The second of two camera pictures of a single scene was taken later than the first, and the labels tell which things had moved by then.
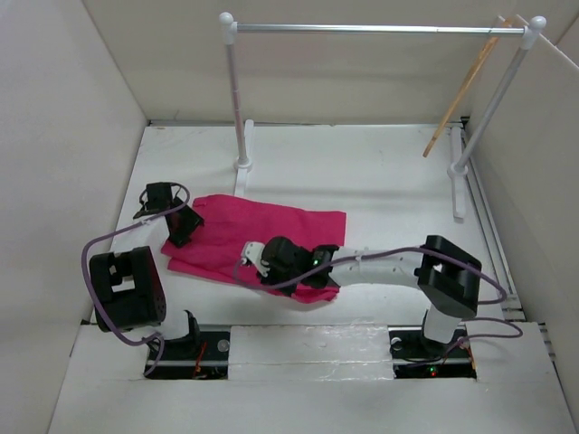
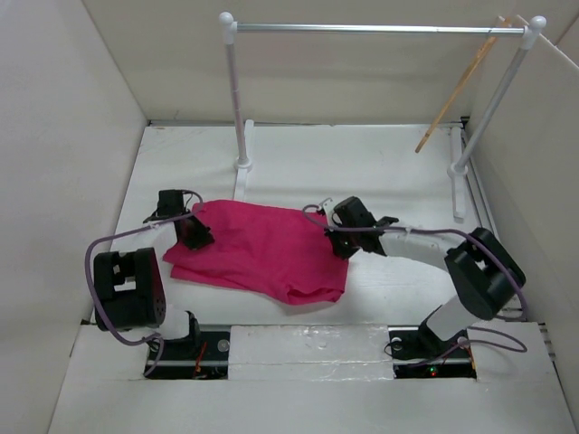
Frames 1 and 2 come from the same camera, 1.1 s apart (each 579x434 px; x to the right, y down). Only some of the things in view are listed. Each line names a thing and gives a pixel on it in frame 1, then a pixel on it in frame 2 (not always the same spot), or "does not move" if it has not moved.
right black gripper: x=270 y=278 → x=344 y=252
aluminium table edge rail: x=305 y=124 does not move
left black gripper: x=191 y=223 → x=201 y=239
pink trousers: x=215 y=250 does not move
